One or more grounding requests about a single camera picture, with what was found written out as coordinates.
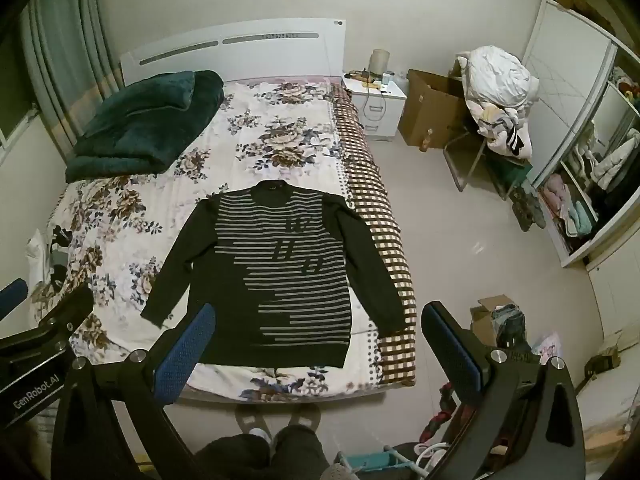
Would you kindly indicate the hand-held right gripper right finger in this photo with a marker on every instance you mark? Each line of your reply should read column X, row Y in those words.
column 452, row 352

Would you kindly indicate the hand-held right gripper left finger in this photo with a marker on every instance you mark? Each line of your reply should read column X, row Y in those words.
column 184, row 352

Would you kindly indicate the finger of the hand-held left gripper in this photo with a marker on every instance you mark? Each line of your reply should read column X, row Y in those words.
column 70, row 305
column 14, row 292

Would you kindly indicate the black grey-striped sweater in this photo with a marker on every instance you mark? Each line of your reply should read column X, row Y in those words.
column 280, row 280

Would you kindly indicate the small cardboard box with clothes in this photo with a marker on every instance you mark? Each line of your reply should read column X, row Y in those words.
column 500, row 320

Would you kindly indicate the pile of white clothes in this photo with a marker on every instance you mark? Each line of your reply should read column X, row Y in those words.
column 500, row 85

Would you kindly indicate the white pillow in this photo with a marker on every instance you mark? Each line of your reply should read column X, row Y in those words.
column 40, row 255

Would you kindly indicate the red and black tool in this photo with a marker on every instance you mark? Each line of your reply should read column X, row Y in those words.
column 442, row 410

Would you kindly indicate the pink printed bag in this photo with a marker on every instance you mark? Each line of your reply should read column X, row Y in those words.
column 546, row 346

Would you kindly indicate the brown checked bed cover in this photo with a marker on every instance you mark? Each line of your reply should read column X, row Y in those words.
column 385, row 240

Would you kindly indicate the teal basket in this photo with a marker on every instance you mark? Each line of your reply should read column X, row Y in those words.
column 370, row 465

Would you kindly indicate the person's legs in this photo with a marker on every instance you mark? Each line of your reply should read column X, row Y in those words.
column 280, row 455

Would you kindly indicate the dark green slippers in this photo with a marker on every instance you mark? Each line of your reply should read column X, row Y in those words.
column 527, row 207

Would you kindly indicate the dark green plush blanket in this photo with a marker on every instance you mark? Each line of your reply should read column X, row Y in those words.
column 145, row 120

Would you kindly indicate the brown bottle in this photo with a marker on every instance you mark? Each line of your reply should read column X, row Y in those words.
column 426, row 141

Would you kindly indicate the large cardboard box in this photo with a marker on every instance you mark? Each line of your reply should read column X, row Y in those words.
column 430, row 110

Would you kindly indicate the grey-green curtain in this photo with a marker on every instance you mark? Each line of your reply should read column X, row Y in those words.
column 70, row 50

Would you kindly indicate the white nightstand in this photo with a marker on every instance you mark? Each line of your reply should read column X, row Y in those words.
column 380, row 105

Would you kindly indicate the beige cylindrical lamp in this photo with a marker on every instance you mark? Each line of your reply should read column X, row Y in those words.
column 380, row 60

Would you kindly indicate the white bed headboard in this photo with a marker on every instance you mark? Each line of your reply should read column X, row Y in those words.
column 240, row 50

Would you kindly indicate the white wardrobe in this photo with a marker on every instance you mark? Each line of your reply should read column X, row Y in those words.
column 565, row 60

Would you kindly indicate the boxes atop wardrobe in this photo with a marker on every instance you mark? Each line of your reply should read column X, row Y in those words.
column 575, row 0

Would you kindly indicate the metal frame chair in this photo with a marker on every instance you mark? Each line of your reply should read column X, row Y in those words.
column 492, row 165

